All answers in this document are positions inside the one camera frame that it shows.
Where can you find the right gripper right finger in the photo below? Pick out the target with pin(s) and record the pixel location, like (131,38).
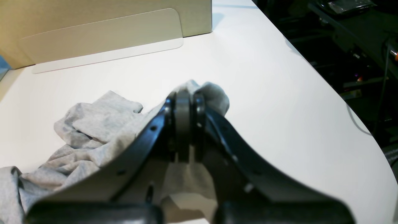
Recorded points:
(249,190)

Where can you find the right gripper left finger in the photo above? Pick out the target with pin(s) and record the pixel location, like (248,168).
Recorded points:
(128,189)

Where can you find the grey t-shirt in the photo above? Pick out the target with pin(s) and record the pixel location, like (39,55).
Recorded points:
(94,134)

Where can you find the translucent plastic sheet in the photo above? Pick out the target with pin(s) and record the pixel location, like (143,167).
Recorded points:
(104,41)

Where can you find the blue item in box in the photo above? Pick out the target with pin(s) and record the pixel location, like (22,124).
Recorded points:
(4,67)

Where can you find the grey cardboard box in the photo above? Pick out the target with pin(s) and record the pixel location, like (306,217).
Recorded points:
(23,18)

